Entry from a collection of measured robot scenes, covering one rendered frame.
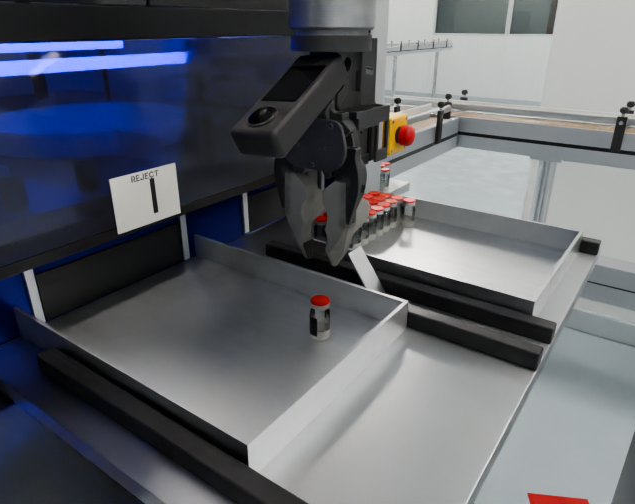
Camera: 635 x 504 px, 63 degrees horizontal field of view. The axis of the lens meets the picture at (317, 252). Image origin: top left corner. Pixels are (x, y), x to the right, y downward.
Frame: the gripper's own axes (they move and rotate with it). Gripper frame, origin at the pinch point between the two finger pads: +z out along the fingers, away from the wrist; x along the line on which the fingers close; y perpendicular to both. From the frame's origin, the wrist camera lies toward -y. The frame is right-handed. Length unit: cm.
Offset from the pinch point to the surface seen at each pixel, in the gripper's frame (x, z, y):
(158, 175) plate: 19.1, -5.5, -3.4
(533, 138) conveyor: 8, 9, 118
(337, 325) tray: -0.2, 10.3, 3.7
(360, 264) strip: 1.6, 6.2, 11.5
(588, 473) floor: -27, 98, 98
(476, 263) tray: -7.3, 10.2, 29.0
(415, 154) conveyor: 30, 10, 87
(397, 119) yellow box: 19, -4, 53
